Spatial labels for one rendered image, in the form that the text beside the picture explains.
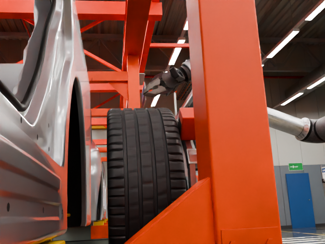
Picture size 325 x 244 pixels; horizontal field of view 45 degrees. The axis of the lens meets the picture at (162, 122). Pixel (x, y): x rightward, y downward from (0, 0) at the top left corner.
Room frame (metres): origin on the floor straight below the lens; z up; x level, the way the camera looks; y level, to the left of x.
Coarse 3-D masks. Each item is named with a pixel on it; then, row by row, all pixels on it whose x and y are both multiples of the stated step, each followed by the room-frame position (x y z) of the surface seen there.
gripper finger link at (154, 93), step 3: (159, 87) 1.51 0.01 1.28; (162, 87) 1.51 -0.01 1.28; (153, 90) 1.50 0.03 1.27; (156, 90) 1.51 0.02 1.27; (159, 90) 1.51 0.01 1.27; (162, 90) 1.51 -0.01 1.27; (165, 90) 1.51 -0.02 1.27; (147, 93) 1.50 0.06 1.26; (150, 93) 1.50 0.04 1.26; (153, 93) 1.50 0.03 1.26; (156, 93) 1.50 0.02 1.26; (153, 96) 1.54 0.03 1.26
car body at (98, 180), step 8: (96, 152) 4.26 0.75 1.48; (96, 160) 4.23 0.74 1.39; (96, 168) 4.21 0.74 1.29; (104, 168) 7.12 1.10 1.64; (96, 176) 4.18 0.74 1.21; (104, 176) 7.20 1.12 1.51; (96, 184) 4.18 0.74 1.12; (104, 184) 7.26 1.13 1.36; (96, 192) 4.17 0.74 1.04; (104, 192) 7.18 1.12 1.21; (96, 200) 4.18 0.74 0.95; (104, 200) 7.09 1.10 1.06; (96, 208) 4.20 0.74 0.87; (104, 208) 7.03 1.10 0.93; (96, 216) 4.22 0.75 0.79; (104, 216) 6.35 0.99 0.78
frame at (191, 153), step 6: (186, 144) 1.27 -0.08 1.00; (186, 150) 1.25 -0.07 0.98; (192, 150) 1.24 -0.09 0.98; (186, 156) 1.25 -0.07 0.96; (192, 156) 1.23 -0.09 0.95; (186, 162) 1.26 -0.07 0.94; (192, 162) 1.23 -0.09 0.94; (192, 168) 1.23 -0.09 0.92; (192, 174) 1.23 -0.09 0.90; (192, 180) 1.23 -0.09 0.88
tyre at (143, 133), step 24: (120, 120) 1.24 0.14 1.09; (144, 120) 1.25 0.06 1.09; (168, 120) 1.26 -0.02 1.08; (120, 144) 1.17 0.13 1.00; (144, 144) 1.18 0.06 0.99; (168, 144) 1.19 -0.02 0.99; (120, 168) 1.14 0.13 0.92; (144, 168) 1.15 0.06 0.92; (168, 168) 1.17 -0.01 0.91; (120, 192) 1.14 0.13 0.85; (144, 192) 1.15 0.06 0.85; (168, 192) 1.16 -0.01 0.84; (120, 216) 1.14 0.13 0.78; (144, 216) 1.16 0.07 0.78; (120, 240) 1.17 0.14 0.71
